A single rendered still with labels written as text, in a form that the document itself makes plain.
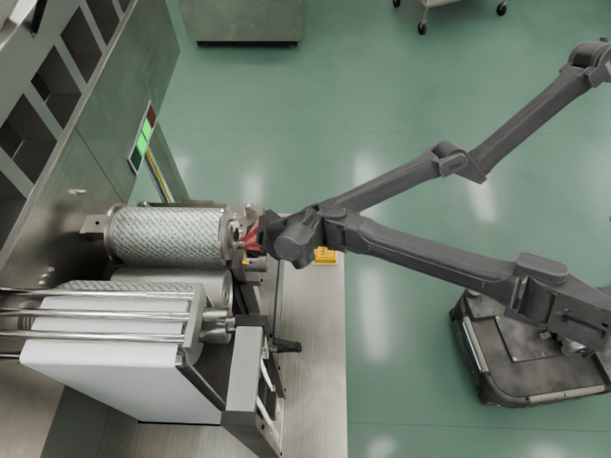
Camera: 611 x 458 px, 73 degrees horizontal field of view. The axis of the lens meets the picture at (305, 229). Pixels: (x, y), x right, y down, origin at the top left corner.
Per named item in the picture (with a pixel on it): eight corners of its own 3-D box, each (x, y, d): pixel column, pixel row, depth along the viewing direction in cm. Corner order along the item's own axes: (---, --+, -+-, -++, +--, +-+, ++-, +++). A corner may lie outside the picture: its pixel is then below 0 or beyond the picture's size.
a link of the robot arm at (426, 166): (445, 135, 105) (465, 148, 95) (451, 155, 107) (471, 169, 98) (294, 208, 109) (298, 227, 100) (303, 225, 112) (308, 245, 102)
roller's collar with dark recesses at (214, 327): (229, 348, 76) (223, 336, 71) (197, 347, 76) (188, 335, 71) (234, 315, 79) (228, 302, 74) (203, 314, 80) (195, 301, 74)
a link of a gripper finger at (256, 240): (255, 236, 101) (285, 225, 96) (252, 262, 97) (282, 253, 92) (235, 224, 97) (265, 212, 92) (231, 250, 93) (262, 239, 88)
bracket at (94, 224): (106, 236, 94) (103, 232, 92) (82, 235, 94) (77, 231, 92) (113, 218, 96) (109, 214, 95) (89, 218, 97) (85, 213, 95)
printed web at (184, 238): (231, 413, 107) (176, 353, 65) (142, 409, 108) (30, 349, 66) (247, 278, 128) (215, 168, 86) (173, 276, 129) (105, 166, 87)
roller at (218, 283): (228, 329, 97) (218, 309, 87) (122, 326, 98) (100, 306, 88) (235, 283, 104) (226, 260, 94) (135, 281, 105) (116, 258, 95)
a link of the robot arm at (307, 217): (328, 224, 88) (315, 201, 86) (317, 241, 83) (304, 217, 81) (303, 232, 92) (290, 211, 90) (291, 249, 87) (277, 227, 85)
